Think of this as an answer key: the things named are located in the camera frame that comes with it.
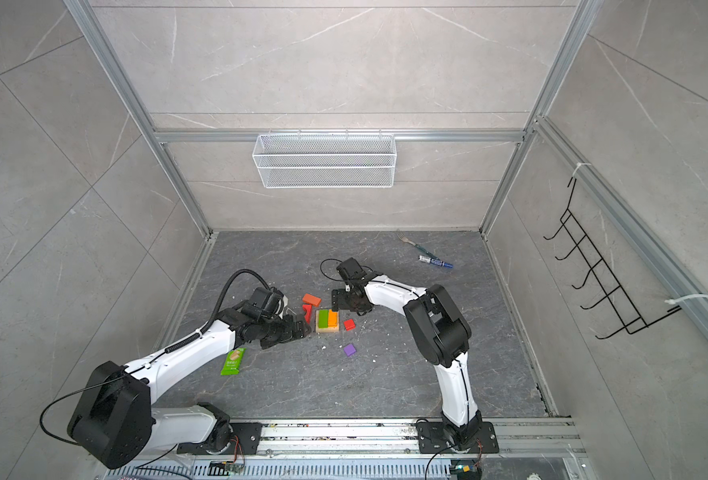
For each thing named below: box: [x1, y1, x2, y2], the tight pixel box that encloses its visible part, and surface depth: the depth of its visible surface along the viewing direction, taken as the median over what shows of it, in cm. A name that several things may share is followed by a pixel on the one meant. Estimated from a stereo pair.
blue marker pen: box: [418, 255, 454, 269], surface depth 112 cm
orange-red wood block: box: [302, 293, 322, 307], surface depth 101 cm
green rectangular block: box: [318, 309, 329, 328], surface depth 95 cm
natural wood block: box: [315, 309, 340, 333], surface depth 95 cm
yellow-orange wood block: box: [328, 309, 339, 327], surface depth 95 cm
